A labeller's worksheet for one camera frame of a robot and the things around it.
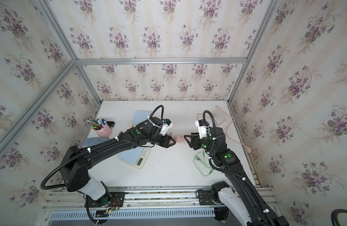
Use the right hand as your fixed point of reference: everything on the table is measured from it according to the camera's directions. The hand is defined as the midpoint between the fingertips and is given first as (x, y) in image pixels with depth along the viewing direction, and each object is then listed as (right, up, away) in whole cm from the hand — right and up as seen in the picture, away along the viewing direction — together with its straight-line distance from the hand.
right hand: (192, 135), depth 74 cm
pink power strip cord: (+40, -13, +21) cm, 47 cm away
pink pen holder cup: (-55, 0, +17) cm, 58 cm away
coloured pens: (-61, +4, +19) cm, 64 cm away
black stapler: (-57, +4, +27) cm, 63 cm away
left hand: (-9, -5, +4) cm, 11 cm away
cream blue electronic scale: (-37, +10, +38) cm, 54 cm away
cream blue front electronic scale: (-33, -16, +12) cm, 38 cm away
